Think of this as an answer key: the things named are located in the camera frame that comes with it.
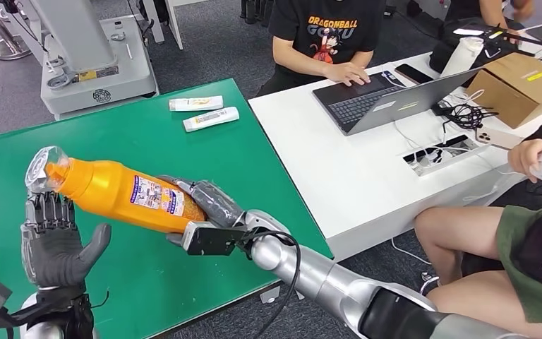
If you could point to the person with bare forearms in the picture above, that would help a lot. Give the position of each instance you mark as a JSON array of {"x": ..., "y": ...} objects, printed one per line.
[{"x": 490, "y": 9}]

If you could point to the black bag with yellow sticker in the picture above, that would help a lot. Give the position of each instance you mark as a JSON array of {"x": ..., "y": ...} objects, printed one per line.
[{"x": 441, "y": 56}]

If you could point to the silver open laptop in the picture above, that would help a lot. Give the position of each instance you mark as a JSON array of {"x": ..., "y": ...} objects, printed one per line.
[{"x": 362, "y": 103}]

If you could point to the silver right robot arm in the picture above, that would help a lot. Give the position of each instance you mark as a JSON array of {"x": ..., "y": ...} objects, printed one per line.
[{"x": 327, "y": 280}]

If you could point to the large cardboard box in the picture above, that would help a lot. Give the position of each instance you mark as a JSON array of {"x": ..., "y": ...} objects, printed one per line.
[{"x": 509, "y": 89}]

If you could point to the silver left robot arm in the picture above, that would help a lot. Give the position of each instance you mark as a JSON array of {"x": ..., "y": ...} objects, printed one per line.
[{"x": 72, "y": 311}]

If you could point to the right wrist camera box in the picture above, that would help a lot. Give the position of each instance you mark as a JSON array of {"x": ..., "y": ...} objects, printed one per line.
[{"x": 215, "y": 241}]

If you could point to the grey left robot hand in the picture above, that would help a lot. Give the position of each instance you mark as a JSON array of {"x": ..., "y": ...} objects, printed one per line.
[{"x": 51, "y": 257}]

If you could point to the white table legs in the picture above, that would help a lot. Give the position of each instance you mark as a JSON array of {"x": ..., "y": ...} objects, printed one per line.
[{"x": 173, "y": 23}]

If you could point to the black smartphone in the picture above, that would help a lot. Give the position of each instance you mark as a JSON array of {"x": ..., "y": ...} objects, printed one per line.
[{"x": 412, "y": 74}]

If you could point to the white tube with orange print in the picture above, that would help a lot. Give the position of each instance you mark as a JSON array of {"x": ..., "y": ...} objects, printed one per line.
[{"x": 195, "y": 103}]

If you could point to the chrome chair base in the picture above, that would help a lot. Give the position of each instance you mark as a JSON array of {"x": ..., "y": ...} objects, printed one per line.
[{"x": 427, "y": 278}]

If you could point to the orange plastic bottle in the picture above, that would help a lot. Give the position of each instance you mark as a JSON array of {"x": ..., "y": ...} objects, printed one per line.
[{"x": 107, "y": 192}]

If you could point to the white tube with barcode label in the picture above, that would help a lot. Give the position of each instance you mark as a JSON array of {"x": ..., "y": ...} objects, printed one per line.
[{"x": 210, "y": 119}]

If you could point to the white cylindrical cup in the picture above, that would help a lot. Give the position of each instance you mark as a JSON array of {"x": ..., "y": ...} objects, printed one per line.
[{"x": 462, "y": 54}]

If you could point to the chrome stanchion post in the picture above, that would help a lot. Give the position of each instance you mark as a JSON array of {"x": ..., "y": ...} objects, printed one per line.
[{"x": 9, "y": 49}]

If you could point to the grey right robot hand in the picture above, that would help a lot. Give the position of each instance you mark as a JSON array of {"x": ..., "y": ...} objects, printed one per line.
[{"x": 215, "y": 201}]

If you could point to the person in shorts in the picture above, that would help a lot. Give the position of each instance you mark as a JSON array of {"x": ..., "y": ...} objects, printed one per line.
[{"x": 458, "y": 229}]

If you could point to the gold smartphone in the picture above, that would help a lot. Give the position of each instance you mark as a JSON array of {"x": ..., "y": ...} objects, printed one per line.
[{"x": 497, "y": 138}]

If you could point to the person in printed shirt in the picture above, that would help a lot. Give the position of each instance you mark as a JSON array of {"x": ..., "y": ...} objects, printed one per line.
[{"x": 332, "y": 18}]

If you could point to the grey machine stand base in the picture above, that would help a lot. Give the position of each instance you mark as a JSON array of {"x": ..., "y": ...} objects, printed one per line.
[{"x": 123, "y": 79}]

